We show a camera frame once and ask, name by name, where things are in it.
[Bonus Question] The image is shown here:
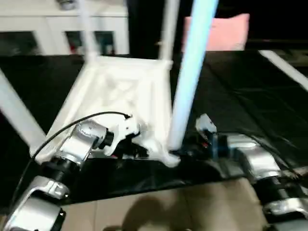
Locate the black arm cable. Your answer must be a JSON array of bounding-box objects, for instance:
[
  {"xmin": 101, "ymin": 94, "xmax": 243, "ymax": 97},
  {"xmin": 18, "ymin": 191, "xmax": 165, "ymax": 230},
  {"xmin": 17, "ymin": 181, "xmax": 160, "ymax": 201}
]
[
  {"xmin": 226, "ymin": 132, "xmax": 308, "ymax": 169},
  {"xmin": 10, "ymin": 112, "xmax": 133, "ymax": 207}
]

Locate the dark patterned ornament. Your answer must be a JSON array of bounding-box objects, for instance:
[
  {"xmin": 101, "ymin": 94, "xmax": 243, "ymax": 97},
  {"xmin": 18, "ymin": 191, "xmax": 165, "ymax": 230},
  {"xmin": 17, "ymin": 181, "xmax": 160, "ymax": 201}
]
[{"xmin": 58, "ymin": 0, "xmax": 77, "ymax": 10}]

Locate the white plastic table leg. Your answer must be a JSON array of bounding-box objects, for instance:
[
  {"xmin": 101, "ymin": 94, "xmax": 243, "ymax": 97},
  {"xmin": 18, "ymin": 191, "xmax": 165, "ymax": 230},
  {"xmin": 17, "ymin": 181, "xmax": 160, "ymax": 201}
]
[
  {"xmin": 77, "ymin": 0, "xmax": 102, "ymax": 62},
  {"xmin": 0, "ymin": 70, "xmax": 47, "ymax": 154},
  {"xmin": 165, "ymin": 0, "xmax": 219, "ymax": 152},
  {"xmin": 159, "ymin": 0, "xmax": 181, "ymax": 63}
]

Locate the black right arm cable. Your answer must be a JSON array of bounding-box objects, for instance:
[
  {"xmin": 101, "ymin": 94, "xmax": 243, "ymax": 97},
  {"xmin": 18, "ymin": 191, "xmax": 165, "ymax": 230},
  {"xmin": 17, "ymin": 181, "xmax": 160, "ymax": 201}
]
[{"xmin": 226, "ymin": 132, "xmax": 308, "ymax": 169}]

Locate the white flat board strip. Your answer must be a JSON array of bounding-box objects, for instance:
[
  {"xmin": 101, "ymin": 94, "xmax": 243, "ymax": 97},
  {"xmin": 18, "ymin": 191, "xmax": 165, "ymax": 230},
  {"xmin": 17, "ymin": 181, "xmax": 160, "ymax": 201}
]
[{"xmin": 260, "ymin": 50, "xmax": 308, "ymax": 92}]

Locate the pink pillow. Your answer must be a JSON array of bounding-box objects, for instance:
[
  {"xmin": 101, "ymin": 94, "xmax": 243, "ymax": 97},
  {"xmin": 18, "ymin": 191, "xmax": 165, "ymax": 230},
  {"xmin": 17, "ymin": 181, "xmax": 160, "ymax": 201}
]
[{"xmin": 182, "ymin": 13, "xmax": 251, "ymax": 51}]

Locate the black work mat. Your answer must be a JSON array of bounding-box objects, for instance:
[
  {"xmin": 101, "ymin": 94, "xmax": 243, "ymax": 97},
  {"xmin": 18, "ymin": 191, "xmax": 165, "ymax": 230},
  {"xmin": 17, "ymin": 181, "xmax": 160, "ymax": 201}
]
[{"xmin": 0, "ymin": 52, "xmax": 308, "ymax": 205}]

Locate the white plastic table top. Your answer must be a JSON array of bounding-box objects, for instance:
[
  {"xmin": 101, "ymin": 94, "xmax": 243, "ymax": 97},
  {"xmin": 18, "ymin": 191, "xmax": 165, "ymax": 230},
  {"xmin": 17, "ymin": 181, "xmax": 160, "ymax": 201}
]
[{"xmin": 30, "ymin": 55, "xmax": 182, "ymax": 168}]

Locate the white glass-door cabinet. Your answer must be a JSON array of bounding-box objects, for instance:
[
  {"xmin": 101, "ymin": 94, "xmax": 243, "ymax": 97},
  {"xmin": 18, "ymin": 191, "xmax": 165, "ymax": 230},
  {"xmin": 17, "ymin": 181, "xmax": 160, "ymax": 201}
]
[{"xmin": 0, "ymin": 0, "xmax": 130, "ymax": 56}]

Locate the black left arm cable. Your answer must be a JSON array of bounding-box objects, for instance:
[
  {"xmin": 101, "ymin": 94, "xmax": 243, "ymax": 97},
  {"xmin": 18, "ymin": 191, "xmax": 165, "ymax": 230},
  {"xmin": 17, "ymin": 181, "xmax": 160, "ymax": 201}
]
[{"xmin": 10, "ymin": 112, "xmax": 133, "ymax": 207}]

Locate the black cabinet with gold label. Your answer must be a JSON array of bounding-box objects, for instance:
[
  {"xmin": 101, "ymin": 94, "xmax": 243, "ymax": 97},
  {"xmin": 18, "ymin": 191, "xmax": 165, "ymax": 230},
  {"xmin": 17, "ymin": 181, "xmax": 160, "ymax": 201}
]
[{"xmin": 128, "ymin": 0, "xmax": 308, "ymax": 51}]

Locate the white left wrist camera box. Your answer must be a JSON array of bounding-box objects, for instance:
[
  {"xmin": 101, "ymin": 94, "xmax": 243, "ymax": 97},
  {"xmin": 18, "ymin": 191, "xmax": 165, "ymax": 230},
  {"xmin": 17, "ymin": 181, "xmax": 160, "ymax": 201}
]
[{"xmin": 103, "ymin": 115, "xmax": 141, "ymax": 157}]

